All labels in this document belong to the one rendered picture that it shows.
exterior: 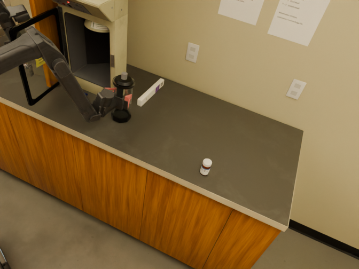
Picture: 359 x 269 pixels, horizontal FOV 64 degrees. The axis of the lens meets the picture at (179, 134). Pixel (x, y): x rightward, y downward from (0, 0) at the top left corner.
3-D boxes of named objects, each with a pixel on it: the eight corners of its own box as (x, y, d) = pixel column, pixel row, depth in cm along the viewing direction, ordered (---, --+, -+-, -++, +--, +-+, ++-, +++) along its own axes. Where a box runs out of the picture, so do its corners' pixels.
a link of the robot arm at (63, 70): (33, 45, 90) (49, 67, 86) (49, 37, 91) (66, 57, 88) (78, 111, 129) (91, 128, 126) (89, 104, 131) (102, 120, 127)
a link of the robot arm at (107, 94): (78, 109, 127) (88, 123, 124) (83, 90, 119) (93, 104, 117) (101, 103, 135) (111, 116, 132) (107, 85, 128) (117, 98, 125)
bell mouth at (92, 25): (98, 14, 154) (97, 4, 150) (126, 24, 151) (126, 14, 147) (76, 24, 142) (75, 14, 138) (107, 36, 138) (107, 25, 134)
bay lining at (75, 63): (97, 56, 180) (94, -2, 156) (133, 70, 175) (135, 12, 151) (71, 73, 163) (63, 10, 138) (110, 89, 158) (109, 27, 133)
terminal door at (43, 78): (67, 78, 164) (57, 6, 136) (30, 107, 142) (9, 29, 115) (65, 77, 164) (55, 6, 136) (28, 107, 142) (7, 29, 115)
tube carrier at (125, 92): (117, 106, 158) (119, 72, 144) (134, 113, 156) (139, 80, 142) (106, 116, 150) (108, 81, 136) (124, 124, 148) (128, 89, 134)
